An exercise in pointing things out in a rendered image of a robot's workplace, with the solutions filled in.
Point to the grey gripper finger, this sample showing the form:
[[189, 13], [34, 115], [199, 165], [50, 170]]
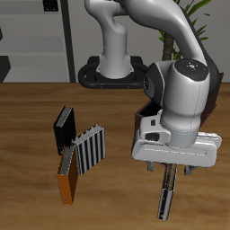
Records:
[[150, 166], [190, 170]]

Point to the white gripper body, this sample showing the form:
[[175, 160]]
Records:
[[173, 155]]

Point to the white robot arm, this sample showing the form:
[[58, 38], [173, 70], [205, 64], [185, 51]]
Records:
[[179, 99]]

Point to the grey striped book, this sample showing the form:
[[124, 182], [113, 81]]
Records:
[[167, 194], [91, 149]]

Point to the orange book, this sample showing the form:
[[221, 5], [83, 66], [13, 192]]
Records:
[[69, 179]]

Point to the black book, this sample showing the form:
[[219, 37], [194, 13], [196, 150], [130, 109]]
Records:
[[66, 131]]

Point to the green pot plant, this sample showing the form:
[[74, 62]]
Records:
[[168, 45]]

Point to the white shelf unit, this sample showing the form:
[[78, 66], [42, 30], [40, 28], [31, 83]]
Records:
[[33, 42]]

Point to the dark grey block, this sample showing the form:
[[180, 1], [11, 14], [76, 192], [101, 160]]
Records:
[[4, 68]]

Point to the black box on shelf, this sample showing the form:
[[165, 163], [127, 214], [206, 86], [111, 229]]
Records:
[[50, 4]]

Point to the flat black base plate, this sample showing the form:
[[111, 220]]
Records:
[[90, 78]]

